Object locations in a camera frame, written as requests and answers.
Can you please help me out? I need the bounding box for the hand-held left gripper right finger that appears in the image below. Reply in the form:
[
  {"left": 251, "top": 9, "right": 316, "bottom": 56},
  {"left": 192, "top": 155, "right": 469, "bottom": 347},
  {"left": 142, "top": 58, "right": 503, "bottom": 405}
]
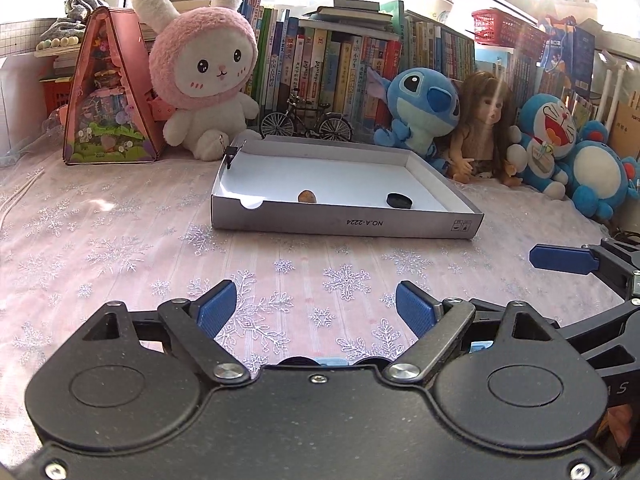
[{"left": 385, "top": 280, "right": 566, "bottom": 386}]

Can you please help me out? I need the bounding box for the blue cardboard package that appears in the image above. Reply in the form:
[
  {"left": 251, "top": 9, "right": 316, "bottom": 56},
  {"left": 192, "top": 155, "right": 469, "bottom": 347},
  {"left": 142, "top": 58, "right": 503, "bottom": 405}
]
[{"left": 539, "top": 16, "right": 597, "bottom": 102}]

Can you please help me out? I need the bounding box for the black binder clip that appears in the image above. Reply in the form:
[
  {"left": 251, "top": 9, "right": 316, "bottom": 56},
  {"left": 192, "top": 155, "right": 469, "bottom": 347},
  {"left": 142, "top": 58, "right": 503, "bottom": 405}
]
[{"left": 222, "top": 140, "right": 248, "bottom": 170}]

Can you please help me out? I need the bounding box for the brown cardboard box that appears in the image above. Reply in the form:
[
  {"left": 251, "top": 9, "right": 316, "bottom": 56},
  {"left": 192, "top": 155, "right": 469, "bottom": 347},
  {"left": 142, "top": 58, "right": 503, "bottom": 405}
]
[{"left": 611, "top": 100, "right": 640, "bottom": 161}]

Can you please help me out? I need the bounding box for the row of upright books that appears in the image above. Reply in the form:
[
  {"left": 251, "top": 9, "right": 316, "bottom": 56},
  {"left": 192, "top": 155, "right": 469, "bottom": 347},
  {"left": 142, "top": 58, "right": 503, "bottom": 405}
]
[{"left": 240, "top": 0, "right": 551, "bottom": 128}]

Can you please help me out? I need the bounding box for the grey cloth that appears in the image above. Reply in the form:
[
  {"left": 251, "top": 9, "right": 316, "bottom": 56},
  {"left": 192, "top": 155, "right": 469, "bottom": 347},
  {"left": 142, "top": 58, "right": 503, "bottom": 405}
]
[{"left": 50, "top": 0, "right": 107, "bottom": 37}]

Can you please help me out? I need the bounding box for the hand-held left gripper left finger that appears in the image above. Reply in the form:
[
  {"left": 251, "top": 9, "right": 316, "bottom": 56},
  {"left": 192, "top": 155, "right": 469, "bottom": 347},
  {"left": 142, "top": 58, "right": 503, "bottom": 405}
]
[{"left": 80, "top": 280, "right": 251, "bottom": 386}]

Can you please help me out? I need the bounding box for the white pipe rack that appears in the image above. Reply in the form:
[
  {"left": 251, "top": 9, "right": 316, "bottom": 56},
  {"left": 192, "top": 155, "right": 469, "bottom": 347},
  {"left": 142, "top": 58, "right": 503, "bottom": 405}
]
[{"left": 597, "top": 49, "right": 640, "bottom": 127}]

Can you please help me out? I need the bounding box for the blue round plush toy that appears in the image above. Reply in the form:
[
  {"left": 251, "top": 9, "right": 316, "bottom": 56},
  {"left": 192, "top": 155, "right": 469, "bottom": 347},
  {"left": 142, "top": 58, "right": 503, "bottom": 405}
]
[{"left": 565, "top": 120, "right": 640, "bottom": 221}]

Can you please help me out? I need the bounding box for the red plastic basket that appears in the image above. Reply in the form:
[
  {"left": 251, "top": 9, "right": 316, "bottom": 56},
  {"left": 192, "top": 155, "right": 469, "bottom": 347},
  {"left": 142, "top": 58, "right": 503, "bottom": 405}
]
[
  {"left": 40, "top": 77, "right": 76, "bottom": 112},
  {"left": 471, "top": 8, "right": 548, "bottom": 58}
]

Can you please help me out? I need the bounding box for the white cord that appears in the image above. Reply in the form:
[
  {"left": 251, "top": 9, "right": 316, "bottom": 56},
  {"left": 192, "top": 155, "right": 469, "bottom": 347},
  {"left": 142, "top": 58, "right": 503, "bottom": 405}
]
[{"left": 0, "top": 169, "right": 47, "bottom": 232}]

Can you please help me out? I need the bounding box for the black model bicycle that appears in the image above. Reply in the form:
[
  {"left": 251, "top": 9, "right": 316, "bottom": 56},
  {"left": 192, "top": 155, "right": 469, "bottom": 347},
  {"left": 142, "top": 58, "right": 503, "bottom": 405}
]
[{"left": 260, "top": 91, "right": 353, "bottom": 142}]

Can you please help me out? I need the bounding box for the pink triangular toy house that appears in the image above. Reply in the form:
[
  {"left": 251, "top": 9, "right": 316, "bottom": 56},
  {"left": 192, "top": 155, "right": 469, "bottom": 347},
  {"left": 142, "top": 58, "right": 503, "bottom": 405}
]
[{"left": 62, "top": 6, "right": 168, "bottom": 165}]

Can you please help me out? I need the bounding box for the blue robot cat plush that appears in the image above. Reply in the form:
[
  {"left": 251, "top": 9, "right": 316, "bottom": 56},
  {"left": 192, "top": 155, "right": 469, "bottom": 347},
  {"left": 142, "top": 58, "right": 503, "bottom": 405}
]
[{"left": 507, "top": 92, "right": 581, "bottom": 200}]

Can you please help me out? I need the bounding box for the white cardboard box tray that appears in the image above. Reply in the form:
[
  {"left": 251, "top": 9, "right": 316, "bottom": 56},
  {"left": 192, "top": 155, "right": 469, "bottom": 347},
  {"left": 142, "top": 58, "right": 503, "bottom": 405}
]
[{"left": 210, "top": 134, "right": 485, "bottom": 241}]

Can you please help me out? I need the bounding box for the stack of flat books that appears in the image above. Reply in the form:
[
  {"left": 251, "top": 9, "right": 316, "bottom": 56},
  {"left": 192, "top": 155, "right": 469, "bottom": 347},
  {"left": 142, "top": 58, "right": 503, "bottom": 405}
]
[{"left": 307, "top": 0, "right": 396, "bottom": 36}]

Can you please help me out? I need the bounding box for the blue alien plush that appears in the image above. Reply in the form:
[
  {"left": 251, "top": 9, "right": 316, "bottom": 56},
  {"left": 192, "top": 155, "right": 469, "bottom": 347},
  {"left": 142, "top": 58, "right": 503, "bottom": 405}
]
[{"left": 367, "top": 66, "right": 461, "bottom": 171}]

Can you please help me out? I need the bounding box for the pink bunny plush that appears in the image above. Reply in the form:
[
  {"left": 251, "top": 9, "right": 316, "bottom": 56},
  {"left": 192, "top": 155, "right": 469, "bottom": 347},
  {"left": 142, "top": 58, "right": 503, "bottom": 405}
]
[{"left": 131, "top": 0, "right": 261, "bottom": 162}]

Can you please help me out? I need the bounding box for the long-haired baby doll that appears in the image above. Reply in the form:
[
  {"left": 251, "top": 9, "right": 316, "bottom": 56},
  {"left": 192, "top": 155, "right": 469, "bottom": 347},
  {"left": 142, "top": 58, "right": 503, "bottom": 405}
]
[{"left": 447, "top": 71, "right": 521, "bottom": 181}]

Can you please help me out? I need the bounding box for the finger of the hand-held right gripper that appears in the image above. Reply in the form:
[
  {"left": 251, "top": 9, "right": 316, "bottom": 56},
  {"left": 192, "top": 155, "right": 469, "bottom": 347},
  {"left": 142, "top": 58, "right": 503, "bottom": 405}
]
[
  {"left": 529, "top": 237, "right": 640, "bottom": 306},
  {"left": 560, "top": 300, "right": 640, "bottom": 361}
]

